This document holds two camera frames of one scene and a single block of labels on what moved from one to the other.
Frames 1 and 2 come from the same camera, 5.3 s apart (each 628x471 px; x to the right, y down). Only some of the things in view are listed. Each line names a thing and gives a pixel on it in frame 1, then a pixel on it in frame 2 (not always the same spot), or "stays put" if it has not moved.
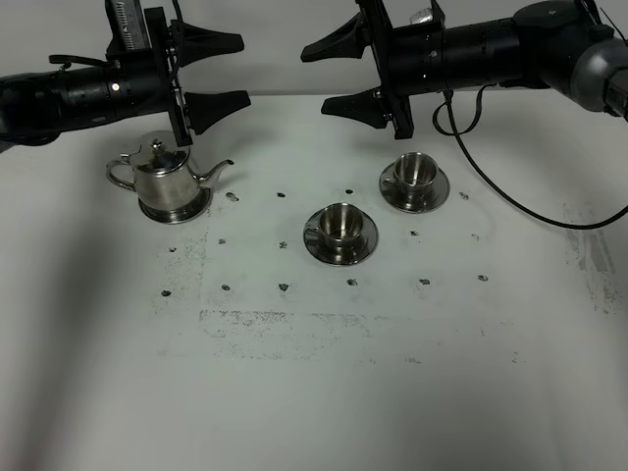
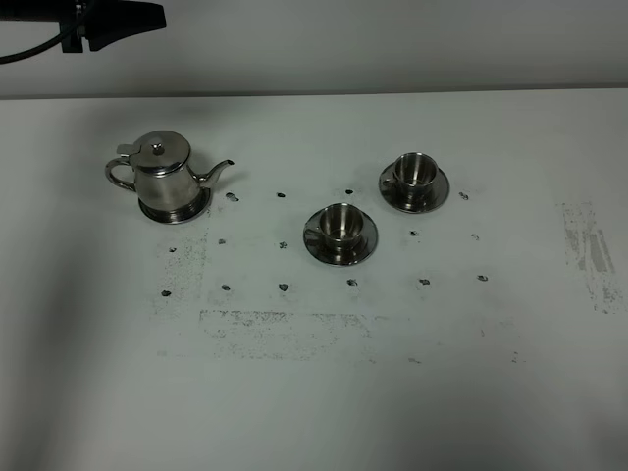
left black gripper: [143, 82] → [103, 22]
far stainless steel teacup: [415, 174] stays put
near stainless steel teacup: [340, 224] stays put
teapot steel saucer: [180, 216] stays put
